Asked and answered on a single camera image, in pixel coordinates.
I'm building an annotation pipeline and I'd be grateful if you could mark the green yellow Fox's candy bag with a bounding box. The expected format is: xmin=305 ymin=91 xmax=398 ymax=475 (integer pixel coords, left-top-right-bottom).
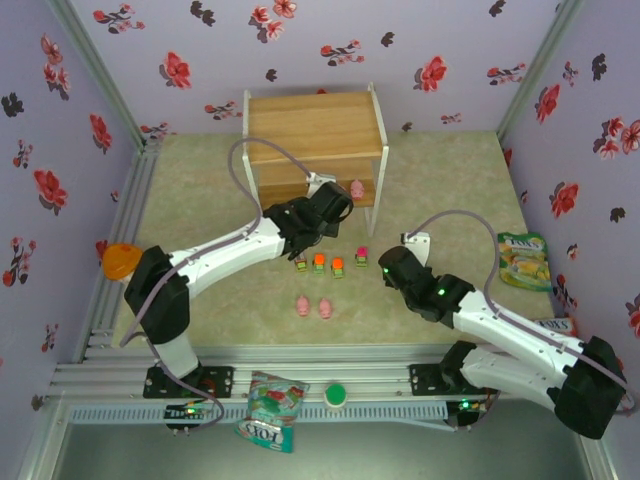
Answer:
xmin=496 ymin=231 xmax=553 ymax=294

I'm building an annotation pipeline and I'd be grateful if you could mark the beige green table mat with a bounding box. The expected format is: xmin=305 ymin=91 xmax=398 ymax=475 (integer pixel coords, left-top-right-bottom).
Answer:
xmin=117 ymin=130 xmax=569 ymax=347

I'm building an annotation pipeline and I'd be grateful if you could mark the black controller board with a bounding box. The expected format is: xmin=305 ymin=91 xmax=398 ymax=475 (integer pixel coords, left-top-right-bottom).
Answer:
xmin=447 ymin=397 xmax=489 ymax=430
xmin=164 ymin=401 xmax=209 ymax=432

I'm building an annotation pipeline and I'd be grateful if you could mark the green push button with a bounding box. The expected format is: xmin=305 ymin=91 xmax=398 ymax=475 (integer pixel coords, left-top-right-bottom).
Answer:
xmin=323 ymin=382 xmax=349 ymax=409

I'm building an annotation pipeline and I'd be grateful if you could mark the orange red Fox's candy bag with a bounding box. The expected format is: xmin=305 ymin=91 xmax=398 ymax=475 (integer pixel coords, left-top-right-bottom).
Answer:
xmin=532 ymin=315 xmax=580 ymax=337

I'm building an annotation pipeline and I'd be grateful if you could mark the teal red Fox's candy bag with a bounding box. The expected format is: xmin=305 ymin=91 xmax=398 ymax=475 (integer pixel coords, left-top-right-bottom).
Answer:
xmin=233 ymin=370 xmax=311 ymax=455

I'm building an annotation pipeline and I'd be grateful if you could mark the tiger cup with orange lid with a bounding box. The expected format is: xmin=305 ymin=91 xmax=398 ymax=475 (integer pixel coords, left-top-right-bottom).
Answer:
xmin=102 ymin=242 xmax=146 ymax=283

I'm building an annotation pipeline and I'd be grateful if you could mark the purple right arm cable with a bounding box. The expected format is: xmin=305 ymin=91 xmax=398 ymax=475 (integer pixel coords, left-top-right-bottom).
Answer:
xmin=402 ymin=209 xmax=631 ymax=432

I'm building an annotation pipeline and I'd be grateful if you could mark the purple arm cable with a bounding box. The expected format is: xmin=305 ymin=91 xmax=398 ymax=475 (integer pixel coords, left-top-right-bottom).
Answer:
xmin=402 ymin=209 xmax=631 ymax=432
xmin=118 ymin=138 xmax=314 ymax=432

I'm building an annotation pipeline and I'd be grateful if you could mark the wooden shelf with white frame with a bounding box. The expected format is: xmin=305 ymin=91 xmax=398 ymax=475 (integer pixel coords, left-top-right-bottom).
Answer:
xmin=242 ymin=82 xmax=391 ymax=238

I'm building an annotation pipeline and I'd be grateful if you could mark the long aluminium base rail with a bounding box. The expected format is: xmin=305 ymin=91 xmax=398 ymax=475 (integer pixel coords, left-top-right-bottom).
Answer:
xmin=47 ymin=344 xmax=599 ymax=401

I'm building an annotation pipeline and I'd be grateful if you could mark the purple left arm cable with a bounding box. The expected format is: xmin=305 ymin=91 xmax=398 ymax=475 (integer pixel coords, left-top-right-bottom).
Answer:
xmin=118 ymin=138 xmax=314 ymax=432

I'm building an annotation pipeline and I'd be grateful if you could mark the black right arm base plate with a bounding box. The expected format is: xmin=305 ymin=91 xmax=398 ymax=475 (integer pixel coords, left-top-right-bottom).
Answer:
xmin=408 ymin=363 xmax=501 ymax=399

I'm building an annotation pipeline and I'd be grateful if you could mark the white slotted cable duct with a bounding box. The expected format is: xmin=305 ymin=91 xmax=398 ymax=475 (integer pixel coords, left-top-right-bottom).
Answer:
xmin=67 ymin=402 xmax=447 ymax=425

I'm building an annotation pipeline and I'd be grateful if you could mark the aluminium side rail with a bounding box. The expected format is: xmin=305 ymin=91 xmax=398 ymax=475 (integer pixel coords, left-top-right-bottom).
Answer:
xmin=82 ymin=137 xmax=164 ymax=351

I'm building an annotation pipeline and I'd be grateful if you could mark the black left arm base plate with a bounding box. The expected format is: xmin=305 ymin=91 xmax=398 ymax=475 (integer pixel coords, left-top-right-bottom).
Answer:
xmin=143 ymin=364 xmax=236 ymax=400

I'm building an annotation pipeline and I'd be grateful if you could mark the aluminium corner post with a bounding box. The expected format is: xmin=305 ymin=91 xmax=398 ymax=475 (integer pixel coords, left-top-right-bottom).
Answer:
xmin=496 ymin=0 xmax=586 ymax=144
xmin=47 ymin=0 xmax=149 ymax=146

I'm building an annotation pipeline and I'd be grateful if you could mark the aluminium frame bar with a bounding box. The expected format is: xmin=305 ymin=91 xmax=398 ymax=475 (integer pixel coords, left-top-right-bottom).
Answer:
xmin=579 ymin=434 xmax=621 ymax=480
xmin=14 ymin=399 xmax=71 ymax=480

